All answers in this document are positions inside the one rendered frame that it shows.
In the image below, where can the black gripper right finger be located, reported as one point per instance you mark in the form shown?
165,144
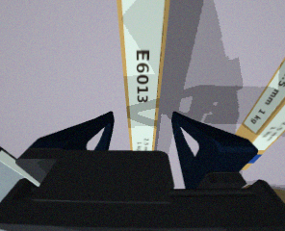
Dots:
219,151

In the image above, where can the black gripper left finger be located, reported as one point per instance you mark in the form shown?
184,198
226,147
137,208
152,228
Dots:
76,137

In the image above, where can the tan box with blue bands and white label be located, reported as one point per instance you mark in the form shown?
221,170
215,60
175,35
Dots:
265,122

